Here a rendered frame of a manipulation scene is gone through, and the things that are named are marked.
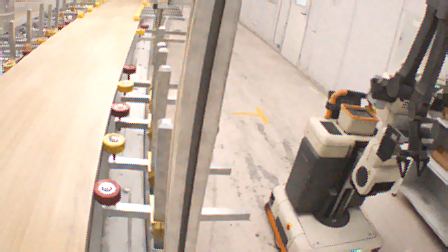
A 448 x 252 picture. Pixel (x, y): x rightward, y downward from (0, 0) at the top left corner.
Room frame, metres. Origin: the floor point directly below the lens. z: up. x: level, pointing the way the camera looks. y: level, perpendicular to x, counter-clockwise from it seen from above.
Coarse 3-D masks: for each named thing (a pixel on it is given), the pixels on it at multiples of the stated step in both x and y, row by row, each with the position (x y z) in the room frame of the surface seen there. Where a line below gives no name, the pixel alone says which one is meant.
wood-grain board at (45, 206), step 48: (48, 48) 1.71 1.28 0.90; (96, 48) 1.83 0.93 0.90; (0, 96) 0.94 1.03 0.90; (48, 96) 1.04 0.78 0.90; (96, 96) 1.13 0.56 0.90; (0, 144) 0.63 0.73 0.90; (48, 144) 0.71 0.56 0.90; (96, 144) 0.79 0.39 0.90; (0, 192) 0.44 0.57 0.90; (48, 192) 0.51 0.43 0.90; (0, 240) 0.30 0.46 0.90; (48, 240) 0.36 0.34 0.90
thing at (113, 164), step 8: (112, 160) 0.82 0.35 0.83; (120, 160) 0.84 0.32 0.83; (128, 160) 0.85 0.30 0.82; (136, 160) 0.86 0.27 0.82; (144, 160) 0.87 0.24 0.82; (112, 168) 0.82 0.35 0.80; (120, 168) 0.82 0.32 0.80; (128, 168) 0.83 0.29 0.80; (136, 168) 0.84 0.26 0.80; (144, 168) 0.85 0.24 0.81; (216, 168) 0.92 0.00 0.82; (224, 168) 0.93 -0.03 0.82
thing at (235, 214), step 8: (104, 208) 0.58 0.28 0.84; (112, 208) 0.59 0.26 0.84; (120, 208) 0.60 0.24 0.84; (128, 208) 0.61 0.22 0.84; (136, 208) 0.61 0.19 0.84; (144, 208) 0.62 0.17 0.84; (208, 208) 0.69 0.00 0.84; (216, 208) 0.69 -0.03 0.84; (224, 208) 0.70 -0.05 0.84; (232, 208) 0.71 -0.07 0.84; (240, 208) 0.71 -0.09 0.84; (112, 216) 0.58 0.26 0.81; (120, 216) 0.59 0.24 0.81; (128, 216) 0.60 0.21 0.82; (136, 216) 0.60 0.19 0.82; (144, 216) 0.61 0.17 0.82; (208, 216) 0.66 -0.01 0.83; (216, 216) 0.67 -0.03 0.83; (224, 216) 0.68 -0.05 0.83; (232, 216) 0.68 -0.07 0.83; (240, 216) 0.69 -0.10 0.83; (248, 216) 0.70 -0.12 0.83
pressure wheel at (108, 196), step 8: (96, 184) 0.59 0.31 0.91; (104, 184) 0.61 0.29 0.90; (112, 184) 0.62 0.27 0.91; (96, 192) 0.56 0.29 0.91; (104, 192) 0.57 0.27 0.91; (112, 192) 0.58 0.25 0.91; (120, 192) 0.60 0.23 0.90; (96, 200) 0.56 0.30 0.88; (104, 200) 0.55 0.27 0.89; (112, 200) 0.56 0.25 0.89
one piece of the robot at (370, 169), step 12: (396, 108) 1.14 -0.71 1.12; (432, 108) 1.22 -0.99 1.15; (384, 120) 1.23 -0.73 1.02; (372, 144) 1.22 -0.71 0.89; (396, 144) 1.21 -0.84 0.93; (372, 156) 1.18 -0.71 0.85; (360, 168) 1.22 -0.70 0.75; (372, 168) 1.15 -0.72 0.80; (384, 168) 1.17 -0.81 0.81; (396, 168) 1.19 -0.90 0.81; (360, 180) 1.18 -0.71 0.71; (372, 180) 1.11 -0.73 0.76; (384, 180) 1.13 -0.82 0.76; (396, 180) 1.16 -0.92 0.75; (360, 192) 1.15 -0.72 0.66
